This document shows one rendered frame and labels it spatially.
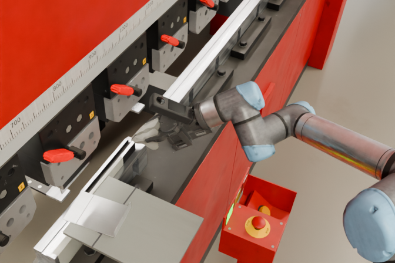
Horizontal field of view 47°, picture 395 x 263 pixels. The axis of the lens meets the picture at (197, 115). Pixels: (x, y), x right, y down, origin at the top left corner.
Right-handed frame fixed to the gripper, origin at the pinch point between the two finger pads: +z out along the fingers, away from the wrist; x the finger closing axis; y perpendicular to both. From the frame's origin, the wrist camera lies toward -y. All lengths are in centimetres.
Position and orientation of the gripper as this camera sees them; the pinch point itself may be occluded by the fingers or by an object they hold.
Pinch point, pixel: (134, 137)
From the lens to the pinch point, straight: 123.5
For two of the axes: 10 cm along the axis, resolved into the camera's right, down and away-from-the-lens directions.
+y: 4.6, 6.2, 6.4
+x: -0.5, -7.0, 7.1
